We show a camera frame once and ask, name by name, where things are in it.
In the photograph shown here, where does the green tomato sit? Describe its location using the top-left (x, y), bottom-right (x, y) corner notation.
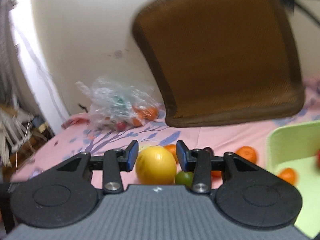
top-left (175, 171), bottom-right (194, 188)

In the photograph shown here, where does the clear plastic bag of fruit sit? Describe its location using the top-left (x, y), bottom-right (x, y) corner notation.
top-left (76, 77), bottom-right (159, 132)

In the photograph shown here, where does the large yellow citrus fruit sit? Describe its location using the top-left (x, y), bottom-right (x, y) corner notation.
top-left (135, 146), bottom-right (177, 185)

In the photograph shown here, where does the dark purple tomato back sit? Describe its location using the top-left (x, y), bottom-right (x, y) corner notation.
top-left (203, 147), bottom-right (214, 156)

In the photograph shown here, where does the red cherry tomato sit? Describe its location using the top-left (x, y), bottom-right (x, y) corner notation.
top-left (316, 149), bottom-right (320, 169)

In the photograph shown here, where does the orange mandarin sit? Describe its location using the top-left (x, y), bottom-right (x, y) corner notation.
top-left (235, 146), bottom-right (258, 164)
top-left (164, 144), bottom-right (178, 164)

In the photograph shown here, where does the green plastic basin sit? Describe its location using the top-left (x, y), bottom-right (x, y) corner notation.
top-left (266, 120), bottom-right (319, 238)

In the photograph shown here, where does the pink deer print bedsheet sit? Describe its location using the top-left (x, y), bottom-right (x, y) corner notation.
top-left (11, 77), bottom-right (319, 181)

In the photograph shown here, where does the orange tomato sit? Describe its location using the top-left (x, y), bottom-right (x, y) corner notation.
top-left (211, 171), bottom-right (222, 178)
top-left (278, 167), bottom-right (298, 186)

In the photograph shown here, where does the orange mandarin back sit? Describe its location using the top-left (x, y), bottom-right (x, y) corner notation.
top-left (164, 144), bottom-right (178, 164)

